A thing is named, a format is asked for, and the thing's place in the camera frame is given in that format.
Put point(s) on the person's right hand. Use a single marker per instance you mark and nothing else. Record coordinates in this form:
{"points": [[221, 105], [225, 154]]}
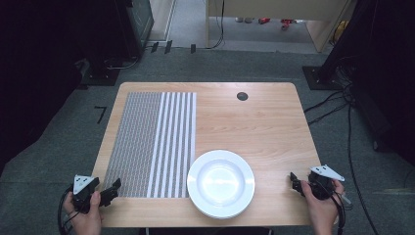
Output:
{"points": [[321, 213]]}

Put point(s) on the black stand with base plate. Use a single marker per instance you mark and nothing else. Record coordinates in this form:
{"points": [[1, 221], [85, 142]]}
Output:
{"points": [[323, 76]]}

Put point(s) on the black tape strip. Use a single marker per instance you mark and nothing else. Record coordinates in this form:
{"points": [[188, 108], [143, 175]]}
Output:
{"points": [[193, 48]]}

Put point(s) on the white round plate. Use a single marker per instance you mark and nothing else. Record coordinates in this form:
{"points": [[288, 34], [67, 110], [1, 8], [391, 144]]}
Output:
{"points": [[220, 183]]}

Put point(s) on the small red tool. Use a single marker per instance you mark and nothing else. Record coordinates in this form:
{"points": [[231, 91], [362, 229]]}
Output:
{"points": [[264, 20]]}

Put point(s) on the light wooden desk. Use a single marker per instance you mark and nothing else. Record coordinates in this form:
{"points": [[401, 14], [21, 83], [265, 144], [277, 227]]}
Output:
{"points": [[277, 8]]}

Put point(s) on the dark stand base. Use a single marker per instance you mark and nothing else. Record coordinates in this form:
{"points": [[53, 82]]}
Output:
{"points": [[101, 76]]}

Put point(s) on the black table grommet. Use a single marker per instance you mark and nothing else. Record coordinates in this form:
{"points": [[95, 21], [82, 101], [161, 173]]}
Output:
{"points": [[242, 96]]}

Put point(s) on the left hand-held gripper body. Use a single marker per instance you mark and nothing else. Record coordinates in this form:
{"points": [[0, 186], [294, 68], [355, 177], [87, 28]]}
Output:
{"points": [[83, 192]]}

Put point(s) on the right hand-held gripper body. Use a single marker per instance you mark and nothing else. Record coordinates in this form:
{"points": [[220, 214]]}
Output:
{"points": [[323, 186]]}

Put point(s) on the person's left hand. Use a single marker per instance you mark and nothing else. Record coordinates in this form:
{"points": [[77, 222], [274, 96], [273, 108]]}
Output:
{"points": [[85, 222]]}

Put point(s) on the black cabinet with glass door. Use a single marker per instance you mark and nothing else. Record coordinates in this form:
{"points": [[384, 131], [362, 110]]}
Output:
{"points": [[138, 23]]}

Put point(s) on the yellow object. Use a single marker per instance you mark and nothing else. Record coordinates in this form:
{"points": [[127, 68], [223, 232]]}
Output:
{"points": [[341, 31]]}

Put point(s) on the grey white striped placemat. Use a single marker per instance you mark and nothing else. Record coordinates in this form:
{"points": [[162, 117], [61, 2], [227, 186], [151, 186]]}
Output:
{"points": [[147, 143]]}

